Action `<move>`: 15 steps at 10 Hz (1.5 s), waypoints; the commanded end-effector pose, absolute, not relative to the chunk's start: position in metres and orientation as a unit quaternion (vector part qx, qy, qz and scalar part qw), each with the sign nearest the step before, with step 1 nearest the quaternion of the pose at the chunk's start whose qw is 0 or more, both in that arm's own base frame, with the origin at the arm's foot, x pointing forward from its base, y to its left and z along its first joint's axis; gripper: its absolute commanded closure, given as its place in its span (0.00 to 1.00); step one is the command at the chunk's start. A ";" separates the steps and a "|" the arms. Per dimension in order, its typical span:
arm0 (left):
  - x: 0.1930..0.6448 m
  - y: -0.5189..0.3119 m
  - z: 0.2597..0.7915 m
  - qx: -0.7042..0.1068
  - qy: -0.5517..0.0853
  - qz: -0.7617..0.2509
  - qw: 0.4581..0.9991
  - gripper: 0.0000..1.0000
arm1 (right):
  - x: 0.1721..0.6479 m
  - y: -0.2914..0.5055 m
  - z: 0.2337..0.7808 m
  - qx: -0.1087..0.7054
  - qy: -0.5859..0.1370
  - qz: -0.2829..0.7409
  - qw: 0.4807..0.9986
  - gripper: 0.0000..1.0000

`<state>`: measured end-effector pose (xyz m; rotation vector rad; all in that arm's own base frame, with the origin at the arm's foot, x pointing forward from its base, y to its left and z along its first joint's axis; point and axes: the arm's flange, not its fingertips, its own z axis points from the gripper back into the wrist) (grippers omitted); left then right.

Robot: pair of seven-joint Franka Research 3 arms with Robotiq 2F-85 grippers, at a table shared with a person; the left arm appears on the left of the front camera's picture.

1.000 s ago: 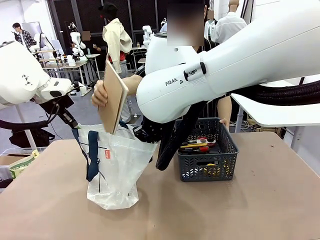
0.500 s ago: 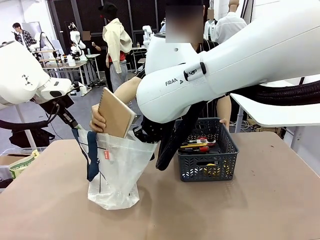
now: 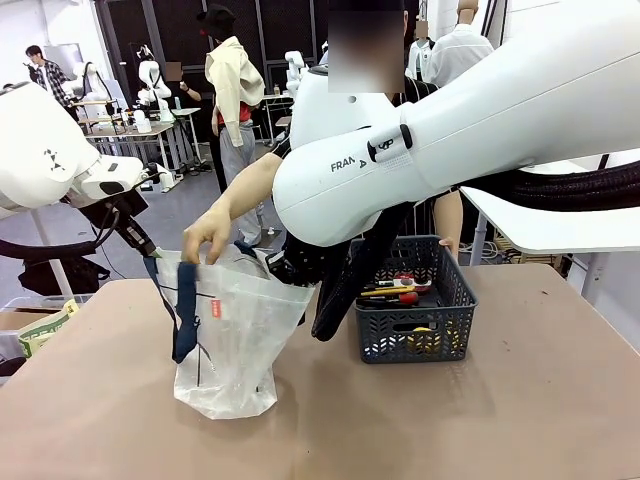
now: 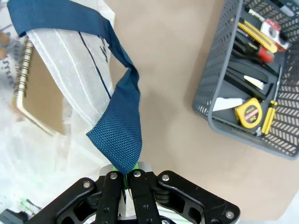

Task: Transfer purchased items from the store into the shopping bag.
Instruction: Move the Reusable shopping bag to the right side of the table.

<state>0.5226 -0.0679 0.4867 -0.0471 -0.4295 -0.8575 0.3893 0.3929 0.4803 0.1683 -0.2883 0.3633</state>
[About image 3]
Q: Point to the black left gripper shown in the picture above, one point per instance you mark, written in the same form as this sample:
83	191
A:
115	210

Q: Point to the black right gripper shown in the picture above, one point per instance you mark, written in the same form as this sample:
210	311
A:
287	270

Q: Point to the dark grey plastic basket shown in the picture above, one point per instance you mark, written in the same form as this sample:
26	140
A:
415	314

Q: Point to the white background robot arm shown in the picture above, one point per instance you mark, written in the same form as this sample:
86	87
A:
90	75
294	62
150	75

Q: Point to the person's left forearm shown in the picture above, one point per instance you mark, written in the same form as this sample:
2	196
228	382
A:
448	215

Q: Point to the person's right forearm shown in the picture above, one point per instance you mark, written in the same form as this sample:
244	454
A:
250	185

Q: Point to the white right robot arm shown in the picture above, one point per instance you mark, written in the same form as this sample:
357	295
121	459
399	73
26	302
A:
450	125

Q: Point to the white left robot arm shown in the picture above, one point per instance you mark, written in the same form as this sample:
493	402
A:
35	145

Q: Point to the black fabric bag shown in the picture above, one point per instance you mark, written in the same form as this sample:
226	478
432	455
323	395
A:
60	275

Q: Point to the person's right hand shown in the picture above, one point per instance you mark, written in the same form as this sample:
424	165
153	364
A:
210	230

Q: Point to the person's left hand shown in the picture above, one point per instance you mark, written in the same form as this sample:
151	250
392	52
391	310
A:
450	244

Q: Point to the grey background work table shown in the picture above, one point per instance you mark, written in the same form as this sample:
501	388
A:
150	130

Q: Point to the white jug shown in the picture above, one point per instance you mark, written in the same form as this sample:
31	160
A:
142	121

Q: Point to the green white paper sack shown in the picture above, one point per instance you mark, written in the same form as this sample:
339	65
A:
45	330

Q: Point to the background person in black shirt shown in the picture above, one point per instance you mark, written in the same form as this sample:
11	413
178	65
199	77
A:
192	107

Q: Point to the yellow tape measure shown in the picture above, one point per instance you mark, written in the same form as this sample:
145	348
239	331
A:
422	340

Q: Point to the clear plastic storage bin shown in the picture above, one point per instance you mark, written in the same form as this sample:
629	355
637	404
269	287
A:
9	342

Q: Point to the mannequin in cream hoodie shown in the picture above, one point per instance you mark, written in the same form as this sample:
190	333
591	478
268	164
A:
235	90

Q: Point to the person in plaid shirt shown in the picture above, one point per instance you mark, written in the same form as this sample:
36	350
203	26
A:
50	75

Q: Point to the person in striped black shirt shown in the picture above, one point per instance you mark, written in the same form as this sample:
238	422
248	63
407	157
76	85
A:
420	92

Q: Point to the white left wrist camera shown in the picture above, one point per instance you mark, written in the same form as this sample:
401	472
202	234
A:
164	177

